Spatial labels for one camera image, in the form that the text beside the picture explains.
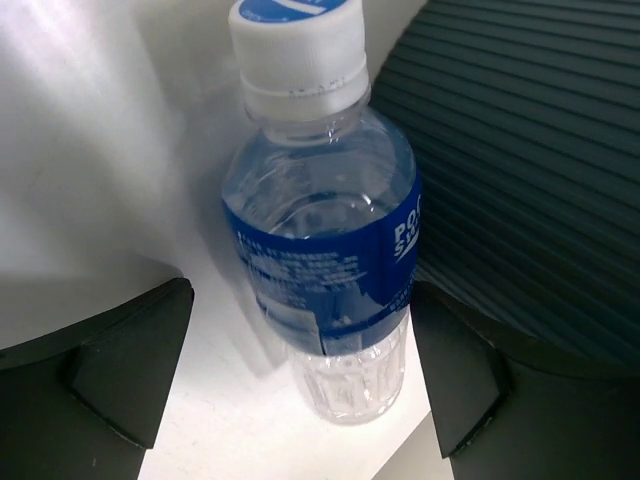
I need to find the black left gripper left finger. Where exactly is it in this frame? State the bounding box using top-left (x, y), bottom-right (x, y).
top-left (1, 278), bottom-right (194, 479)

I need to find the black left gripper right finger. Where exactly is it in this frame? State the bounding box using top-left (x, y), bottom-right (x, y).
top-left (410, 281), bottom-right (639, 479)

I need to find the clear bottle blue Pocari label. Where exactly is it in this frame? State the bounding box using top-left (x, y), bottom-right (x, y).
top-left (222, 1), bottom-right (421, 424)

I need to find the dark teal plastic bin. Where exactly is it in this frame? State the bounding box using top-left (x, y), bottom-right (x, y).
top-left (372, 1), bottom-right (639, 366)

